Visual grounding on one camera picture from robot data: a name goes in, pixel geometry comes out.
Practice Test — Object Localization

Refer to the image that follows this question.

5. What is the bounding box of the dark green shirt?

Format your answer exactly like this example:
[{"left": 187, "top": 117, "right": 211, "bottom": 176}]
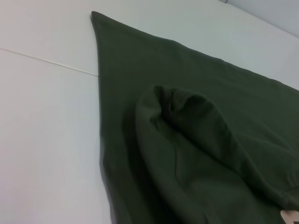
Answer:
[{"left": 90, "top": 10, "right": 299, "bottom": 224}]

